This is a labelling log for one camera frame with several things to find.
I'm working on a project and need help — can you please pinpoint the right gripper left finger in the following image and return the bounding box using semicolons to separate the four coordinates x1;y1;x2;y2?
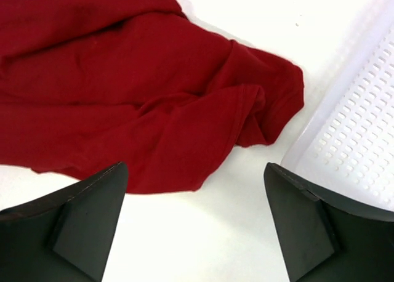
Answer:
1;163;128;281

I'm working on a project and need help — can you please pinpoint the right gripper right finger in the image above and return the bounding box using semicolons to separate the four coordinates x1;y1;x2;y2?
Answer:
264;163;393;282

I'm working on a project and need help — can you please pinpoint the red t shirt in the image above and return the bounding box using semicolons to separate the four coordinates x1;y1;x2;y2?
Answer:
1;0;304;194

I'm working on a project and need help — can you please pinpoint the white plastic basket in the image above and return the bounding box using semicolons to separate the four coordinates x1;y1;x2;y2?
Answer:
281;4;393;211

